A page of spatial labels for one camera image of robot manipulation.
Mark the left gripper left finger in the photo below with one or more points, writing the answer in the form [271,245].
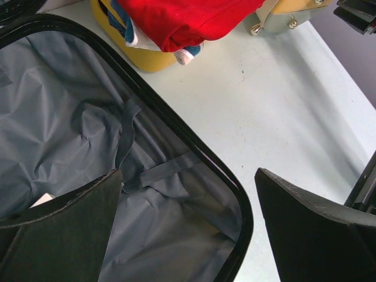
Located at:
[64,239]

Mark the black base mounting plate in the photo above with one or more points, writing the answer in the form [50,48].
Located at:
[362,196]

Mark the yellow plastic basket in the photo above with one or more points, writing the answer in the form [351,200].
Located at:
[145,60]

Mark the small white barcode box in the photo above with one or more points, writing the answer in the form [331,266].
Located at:
[46,197]

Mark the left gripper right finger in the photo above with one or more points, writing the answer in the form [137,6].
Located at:
[313,238]

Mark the red item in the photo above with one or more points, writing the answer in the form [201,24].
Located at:
[173,25]

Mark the space print kids suitcase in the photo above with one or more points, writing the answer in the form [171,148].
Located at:
[73,110]

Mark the round pastel drawer box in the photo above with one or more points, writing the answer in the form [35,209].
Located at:
[279,16]

